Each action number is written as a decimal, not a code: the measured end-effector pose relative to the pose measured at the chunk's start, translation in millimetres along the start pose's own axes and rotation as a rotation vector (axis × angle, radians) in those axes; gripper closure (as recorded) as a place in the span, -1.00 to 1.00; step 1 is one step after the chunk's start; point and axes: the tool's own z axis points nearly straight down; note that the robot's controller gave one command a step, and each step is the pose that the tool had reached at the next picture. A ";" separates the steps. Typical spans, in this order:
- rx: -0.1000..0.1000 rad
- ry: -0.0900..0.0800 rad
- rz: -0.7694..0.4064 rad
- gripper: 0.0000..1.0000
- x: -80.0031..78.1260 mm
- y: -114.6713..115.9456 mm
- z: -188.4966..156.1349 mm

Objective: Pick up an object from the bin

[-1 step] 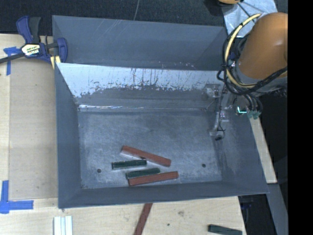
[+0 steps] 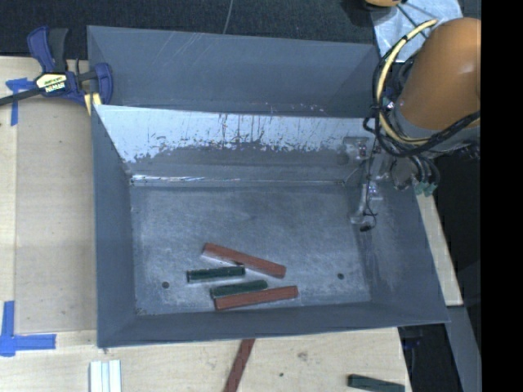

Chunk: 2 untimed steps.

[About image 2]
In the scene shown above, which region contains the dark green flat block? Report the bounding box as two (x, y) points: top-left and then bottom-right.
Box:
(209, 278), (270, 301)
(346, 373), (407, 392)
(186, 265), (248, 284)

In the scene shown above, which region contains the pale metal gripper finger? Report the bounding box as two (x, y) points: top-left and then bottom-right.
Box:
(337, 136), (372, 166)
(349, 183), (385, 225)

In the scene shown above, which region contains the grey metal bin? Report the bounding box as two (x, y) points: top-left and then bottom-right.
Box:
(86, 24), (451, 349)

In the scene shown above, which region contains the red-brown flat block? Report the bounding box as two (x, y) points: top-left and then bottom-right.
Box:
(200, 242), (288, 280)
(221, 337), (257, 392)
(213, 284), (300, 312)

